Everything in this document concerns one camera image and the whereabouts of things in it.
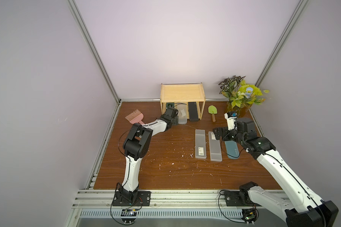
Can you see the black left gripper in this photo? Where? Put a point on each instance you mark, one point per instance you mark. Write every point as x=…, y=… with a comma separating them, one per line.
x=175, y=119

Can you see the green trowel with wooden handle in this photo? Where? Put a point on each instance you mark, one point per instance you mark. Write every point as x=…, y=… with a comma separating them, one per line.
x=213, y=111

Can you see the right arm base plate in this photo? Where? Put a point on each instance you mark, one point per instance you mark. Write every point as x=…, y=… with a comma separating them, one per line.
x=237, y=198

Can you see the amber glass vase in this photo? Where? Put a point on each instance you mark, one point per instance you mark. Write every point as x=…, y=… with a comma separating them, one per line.
x=241, y=112

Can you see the dark green pencil case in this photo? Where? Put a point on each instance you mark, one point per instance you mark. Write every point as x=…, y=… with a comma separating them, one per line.
x=170, y=105

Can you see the left small circuit board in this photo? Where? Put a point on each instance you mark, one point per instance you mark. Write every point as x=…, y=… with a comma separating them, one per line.
x=128, y=216

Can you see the frosted pencil case small label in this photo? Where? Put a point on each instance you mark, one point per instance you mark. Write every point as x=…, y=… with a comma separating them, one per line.
x=214, y=148

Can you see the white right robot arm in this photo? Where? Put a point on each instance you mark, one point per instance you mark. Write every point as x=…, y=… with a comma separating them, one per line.
x=304, y=208

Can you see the right small circuit board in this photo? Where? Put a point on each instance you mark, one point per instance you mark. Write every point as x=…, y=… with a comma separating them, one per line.
x=249, y=216

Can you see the aluminium front rail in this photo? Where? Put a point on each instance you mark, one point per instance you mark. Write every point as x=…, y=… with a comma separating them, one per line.
x=174, y=199

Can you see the small circuit board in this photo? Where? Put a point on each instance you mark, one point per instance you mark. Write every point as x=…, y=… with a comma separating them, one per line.
x=249, y=216
x=128, y=216

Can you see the frosted pencil case with barcode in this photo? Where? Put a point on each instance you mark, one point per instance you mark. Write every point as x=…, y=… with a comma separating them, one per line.
x=200, y=144

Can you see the artificial green leafy plant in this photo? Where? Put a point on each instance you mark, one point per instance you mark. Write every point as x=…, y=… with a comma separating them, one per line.
x=241, y=94

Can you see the dark grey pencil case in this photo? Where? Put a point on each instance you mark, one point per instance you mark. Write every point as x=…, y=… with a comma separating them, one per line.
x=193, y=112

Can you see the light wooden shelf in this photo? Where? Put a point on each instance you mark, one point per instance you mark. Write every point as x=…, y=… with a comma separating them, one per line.
x=183, y=93

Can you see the pink hand brush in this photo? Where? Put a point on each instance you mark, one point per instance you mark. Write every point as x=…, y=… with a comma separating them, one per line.
x=135, y=117

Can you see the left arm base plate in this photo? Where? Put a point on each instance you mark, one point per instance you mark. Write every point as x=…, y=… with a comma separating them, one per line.
x=140, y=198

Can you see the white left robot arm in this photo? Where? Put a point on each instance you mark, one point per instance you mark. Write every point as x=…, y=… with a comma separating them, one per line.
x=136, y=146

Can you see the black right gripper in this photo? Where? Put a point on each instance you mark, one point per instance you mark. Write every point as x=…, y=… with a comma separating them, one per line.
x=221, y=133

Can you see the translucent rounded pencil case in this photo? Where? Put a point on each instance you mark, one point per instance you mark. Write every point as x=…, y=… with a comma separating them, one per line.
x=182, y=113

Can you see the teal pencil case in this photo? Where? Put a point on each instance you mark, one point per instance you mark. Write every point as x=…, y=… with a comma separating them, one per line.
x=232, y=149

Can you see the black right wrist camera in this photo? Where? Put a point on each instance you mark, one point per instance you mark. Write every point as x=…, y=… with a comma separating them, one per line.
x=245, y=125

